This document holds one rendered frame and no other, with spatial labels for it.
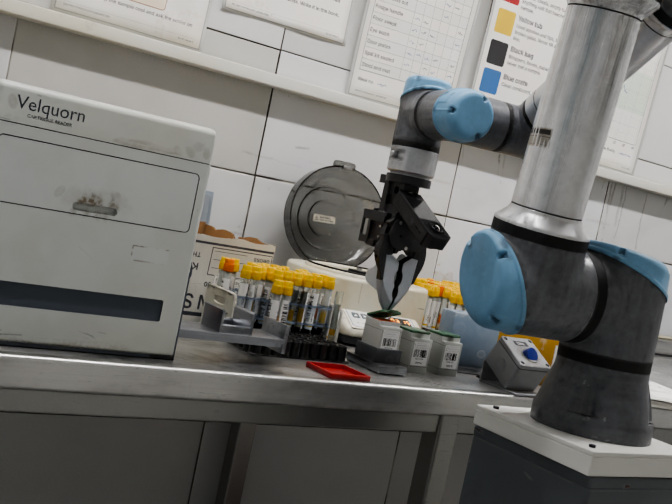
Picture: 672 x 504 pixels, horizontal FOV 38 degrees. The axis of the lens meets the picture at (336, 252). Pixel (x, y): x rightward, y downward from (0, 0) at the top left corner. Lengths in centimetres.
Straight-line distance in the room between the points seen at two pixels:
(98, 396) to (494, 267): 50
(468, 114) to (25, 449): 105
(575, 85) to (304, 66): 100
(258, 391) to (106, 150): 37
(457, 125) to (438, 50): 86
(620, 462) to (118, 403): 60
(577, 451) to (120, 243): 59
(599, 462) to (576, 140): 36
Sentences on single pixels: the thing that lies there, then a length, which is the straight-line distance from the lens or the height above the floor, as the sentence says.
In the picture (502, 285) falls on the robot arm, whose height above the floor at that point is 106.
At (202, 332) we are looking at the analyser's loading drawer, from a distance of 129.
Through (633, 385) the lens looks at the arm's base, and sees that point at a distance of 123.
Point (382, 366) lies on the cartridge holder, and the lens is 147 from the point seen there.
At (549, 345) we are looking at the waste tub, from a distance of 173.
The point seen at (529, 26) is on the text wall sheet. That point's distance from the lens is 240.
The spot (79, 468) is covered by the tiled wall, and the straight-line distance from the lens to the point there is 199.
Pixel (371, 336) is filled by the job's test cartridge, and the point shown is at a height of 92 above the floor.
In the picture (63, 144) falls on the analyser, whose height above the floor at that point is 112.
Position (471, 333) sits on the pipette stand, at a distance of 168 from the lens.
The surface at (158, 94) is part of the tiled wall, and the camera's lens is 190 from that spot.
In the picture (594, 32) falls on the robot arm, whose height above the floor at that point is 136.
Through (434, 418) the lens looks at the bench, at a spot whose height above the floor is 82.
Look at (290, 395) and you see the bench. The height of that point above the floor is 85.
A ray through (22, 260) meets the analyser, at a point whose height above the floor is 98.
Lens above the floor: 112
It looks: 3 degrees down
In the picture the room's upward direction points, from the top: 12 degrees clockwise
